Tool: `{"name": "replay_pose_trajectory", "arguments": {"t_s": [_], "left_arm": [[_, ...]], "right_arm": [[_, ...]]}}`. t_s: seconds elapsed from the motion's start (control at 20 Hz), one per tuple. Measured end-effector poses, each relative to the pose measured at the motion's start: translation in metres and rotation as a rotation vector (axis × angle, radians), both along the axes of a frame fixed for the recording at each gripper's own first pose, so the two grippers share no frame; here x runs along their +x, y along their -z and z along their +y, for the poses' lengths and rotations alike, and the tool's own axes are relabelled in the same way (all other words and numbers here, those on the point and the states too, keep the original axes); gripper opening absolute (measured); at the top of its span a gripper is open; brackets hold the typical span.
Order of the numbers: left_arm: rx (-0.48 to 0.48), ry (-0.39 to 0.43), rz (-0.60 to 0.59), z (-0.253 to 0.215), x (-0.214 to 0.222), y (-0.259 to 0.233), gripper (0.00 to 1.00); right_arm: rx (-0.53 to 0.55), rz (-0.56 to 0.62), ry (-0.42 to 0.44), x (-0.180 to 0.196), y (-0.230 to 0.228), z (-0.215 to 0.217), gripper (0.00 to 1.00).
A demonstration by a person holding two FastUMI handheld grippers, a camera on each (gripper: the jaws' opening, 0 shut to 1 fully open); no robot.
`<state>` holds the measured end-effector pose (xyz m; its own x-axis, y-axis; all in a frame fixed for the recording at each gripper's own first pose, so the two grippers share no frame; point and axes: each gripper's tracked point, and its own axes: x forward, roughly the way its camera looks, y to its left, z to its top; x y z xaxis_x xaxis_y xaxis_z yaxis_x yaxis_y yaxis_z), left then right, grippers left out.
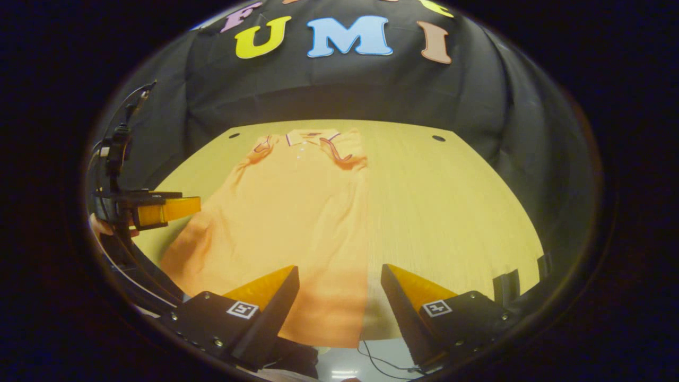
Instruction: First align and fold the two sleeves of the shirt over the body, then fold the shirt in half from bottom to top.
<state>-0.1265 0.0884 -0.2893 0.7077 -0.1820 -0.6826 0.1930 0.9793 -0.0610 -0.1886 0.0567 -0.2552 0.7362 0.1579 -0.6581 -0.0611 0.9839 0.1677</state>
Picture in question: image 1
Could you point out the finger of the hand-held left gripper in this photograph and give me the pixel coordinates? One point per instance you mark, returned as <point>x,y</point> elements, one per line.
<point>159,212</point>

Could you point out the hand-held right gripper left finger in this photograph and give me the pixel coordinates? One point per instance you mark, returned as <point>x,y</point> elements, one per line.
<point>268,326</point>

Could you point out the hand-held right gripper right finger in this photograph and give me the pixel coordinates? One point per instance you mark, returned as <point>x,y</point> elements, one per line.
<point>406,329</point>

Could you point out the orange polo T-shirt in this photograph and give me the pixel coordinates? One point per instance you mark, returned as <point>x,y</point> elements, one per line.
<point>286,212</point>

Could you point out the person's dark clothing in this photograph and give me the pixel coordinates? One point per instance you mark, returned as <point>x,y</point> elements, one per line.
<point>297,361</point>

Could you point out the black backdrop cloth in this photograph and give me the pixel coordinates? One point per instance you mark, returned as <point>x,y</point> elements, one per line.
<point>371,90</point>

